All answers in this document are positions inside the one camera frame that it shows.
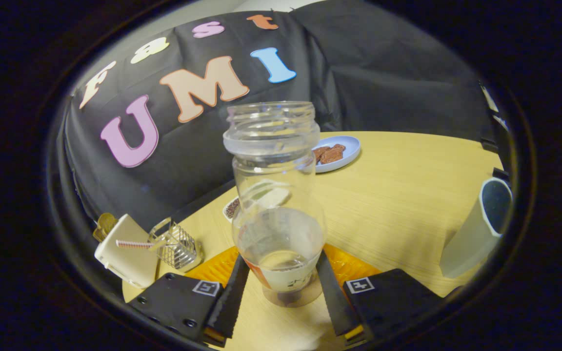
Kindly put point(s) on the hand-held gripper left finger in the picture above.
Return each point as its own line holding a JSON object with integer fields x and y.
{"x": 230, "y": 302}

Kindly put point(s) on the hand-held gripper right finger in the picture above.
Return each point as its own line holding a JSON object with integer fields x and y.
{"x": 334, "y": 302}

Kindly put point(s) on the printed round wooden coaster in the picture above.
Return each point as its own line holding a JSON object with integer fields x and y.
{"x": 310, "y": 295}

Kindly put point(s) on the clear plastic juice bottle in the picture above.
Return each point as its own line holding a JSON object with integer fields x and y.
{"x": 273, "y": 195}

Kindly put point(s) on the pale cup with blue inside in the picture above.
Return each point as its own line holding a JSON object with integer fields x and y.
{"x": 471, "y": 234}

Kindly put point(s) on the white divided dish with grains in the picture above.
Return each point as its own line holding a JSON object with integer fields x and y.
{"x": 231, "y": 208}

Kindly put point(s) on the wooden table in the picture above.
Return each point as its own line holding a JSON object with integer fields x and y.
{"x": 388, "y": 219}

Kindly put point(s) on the white box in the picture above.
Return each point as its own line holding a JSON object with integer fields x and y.
{"x": 125, "y": 265}

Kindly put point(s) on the pink striped straw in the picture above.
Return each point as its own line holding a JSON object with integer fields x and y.
{"x": 134, "y": 243}

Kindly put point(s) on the brown dried snack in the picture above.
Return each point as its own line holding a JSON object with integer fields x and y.
{"x": 319, "y": 151}
{"x": 333, "y": 156}

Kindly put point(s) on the gold ornament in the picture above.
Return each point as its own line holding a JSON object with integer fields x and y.
{"x": 104, "y": 225}

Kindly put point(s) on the light blue plate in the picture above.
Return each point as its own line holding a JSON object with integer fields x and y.
{"x": 350, "y": 146}

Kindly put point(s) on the black table edge clamp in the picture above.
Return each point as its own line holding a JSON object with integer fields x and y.
{"x": 501, "y": 175}
{"x": 489, "y": 145}

